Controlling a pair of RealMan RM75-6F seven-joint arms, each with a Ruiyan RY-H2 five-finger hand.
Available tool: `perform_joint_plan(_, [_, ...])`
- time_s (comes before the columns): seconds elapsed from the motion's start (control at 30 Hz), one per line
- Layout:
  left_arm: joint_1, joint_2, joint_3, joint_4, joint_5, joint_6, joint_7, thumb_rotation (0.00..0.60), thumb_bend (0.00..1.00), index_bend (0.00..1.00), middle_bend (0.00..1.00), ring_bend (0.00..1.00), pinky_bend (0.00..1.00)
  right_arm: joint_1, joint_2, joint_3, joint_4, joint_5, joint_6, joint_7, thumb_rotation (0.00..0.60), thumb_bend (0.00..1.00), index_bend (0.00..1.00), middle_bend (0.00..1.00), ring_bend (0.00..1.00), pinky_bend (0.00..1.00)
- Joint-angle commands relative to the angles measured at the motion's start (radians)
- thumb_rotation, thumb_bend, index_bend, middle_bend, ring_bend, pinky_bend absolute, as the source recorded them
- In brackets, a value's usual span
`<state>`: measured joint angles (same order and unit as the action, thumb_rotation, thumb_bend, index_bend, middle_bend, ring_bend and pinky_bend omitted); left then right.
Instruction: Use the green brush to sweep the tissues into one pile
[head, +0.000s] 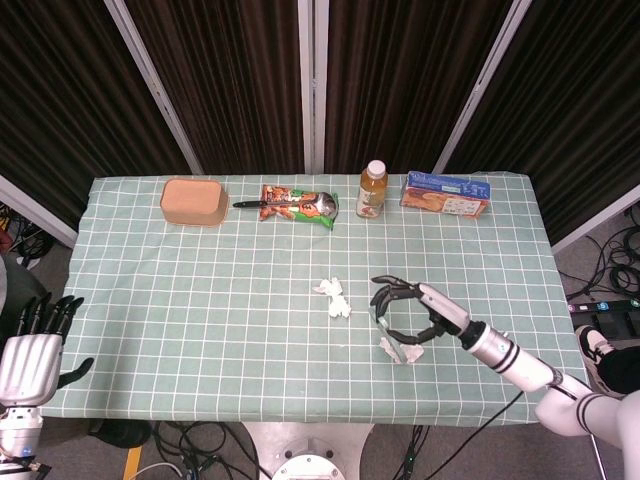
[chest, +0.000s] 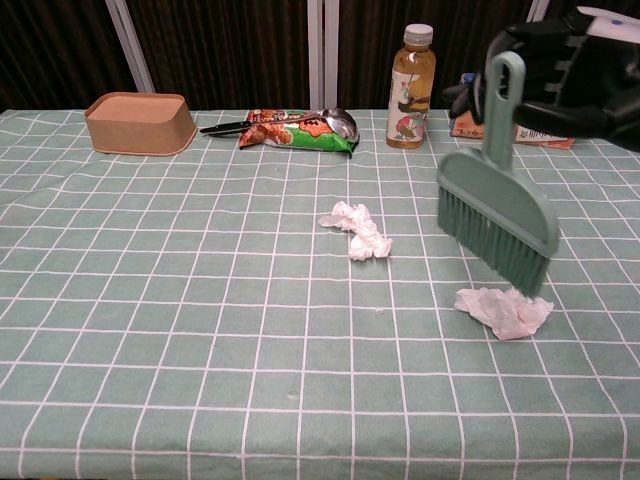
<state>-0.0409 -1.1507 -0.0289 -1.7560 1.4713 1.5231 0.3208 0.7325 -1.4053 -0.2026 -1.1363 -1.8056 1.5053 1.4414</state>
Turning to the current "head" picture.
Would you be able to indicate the black power strip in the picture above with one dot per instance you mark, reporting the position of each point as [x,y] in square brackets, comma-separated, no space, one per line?
[600,306]

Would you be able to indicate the right silver and black robot hand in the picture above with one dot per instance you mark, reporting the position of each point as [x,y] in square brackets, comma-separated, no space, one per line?
[445,310]

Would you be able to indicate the dark corrugated partition panel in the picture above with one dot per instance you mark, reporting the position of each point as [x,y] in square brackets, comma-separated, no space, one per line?
[575,110]
[400,75]
[230,85]
[60,100]

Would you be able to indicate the green checkered tablecloth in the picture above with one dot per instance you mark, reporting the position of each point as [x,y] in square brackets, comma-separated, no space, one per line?
[225,300]

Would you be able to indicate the orange and green snack bag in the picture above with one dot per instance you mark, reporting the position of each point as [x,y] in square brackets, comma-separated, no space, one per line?
[287,212]

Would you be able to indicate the yellow tea bottle white cap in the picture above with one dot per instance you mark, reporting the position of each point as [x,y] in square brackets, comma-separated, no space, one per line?
[372,192]

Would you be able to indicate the left silver and black robot hand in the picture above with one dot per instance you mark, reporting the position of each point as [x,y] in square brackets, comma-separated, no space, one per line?
[30,367]

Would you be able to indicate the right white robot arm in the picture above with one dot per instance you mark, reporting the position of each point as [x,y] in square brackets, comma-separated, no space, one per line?
[520,365]

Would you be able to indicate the white paper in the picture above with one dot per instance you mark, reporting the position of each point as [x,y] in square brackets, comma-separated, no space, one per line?
[412,354]

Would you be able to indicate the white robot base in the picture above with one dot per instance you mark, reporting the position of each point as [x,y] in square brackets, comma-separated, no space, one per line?
[305,450]

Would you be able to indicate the white partition bottom rail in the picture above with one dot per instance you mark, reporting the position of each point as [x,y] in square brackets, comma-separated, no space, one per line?
[595,222]
[35,210]

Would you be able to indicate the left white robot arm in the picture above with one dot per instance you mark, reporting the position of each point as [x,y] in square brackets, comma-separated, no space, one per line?
[20,435]

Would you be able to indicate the white double partition post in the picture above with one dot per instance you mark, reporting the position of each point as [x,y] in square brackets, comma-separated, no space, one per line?
[312,85]

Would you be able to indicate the orange and blue carton box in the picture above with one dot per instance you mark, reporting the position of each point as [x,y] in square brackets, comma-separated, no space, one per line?
[440,197]

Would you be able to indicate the person leg in black trousers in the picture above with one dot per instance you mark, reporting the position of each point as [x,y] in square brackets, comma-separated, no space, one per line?
[622,370]

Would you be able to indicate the orange plastic container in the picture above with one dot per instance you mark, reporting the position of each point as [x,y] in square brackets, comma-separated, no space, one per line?
[192,200]

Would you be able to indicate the white and black sneaker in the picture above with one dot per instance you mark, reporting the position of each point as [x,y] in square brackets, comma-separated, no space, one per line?
[590,350]

